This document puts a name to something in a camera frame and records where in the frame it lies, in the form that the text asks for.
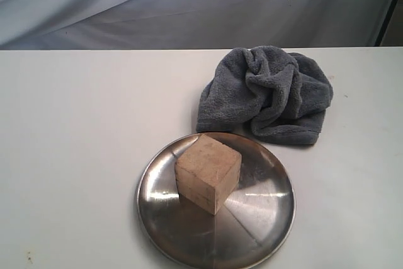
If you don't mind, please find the wooden cube block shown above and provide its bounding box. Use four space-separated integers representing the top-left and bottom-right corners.
174 135 242 215

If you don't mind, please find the grey fluffy towel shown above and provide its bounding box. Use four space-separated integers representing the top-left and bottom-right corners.
196 46 333 146

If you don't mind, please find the round stainless steel plate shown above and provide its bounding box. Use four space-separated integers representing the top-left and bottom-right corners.
134 132 296 268

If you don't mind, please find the grey backdrop cloth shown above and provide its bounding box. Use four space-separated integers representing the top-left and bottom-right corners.
1 0 391 50

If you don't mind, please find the black stand pole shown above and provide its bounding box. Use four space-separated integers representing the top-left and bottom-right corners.
374 0 402 47

